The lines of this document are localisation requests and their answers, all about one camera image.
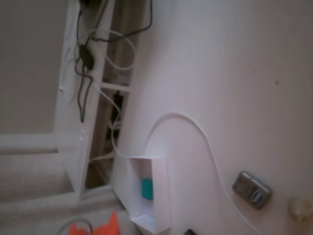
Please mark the grey plastic case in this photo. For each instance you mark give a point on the grey plastic case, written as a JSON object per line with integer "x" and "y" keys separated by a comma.
{"x": 252, "y": 189}

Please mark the beige small figurine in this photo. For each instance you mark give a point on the beige small figurine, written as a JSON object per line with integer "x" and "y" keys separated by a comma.
{"x": 303, "y": 208}

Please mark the white window frame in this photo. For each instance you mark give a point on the white window frame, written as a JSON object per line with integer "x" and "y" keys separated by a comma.
{"x": 73, "y": 122}

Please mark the black power adapter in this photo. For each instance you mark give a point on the black power adapter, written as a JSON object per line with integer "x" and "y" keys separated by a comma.
{"x": 86, "y": 57}

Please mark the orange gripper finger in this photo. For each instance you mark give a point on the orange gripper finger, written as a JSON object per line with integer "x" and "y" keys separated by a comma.
{"x": 110, "y": 226}
{"x": 78, "y": 231}

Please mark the green cube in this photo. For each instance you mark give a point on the green cube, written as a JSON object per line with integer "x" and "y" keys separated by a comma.
{"x": 147, "y": 189}

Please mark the white cardboard box bin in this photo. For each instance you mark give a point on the white cardboard box bin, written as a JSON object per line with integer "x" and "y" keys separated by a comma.
{"x": 161, "y": 191}

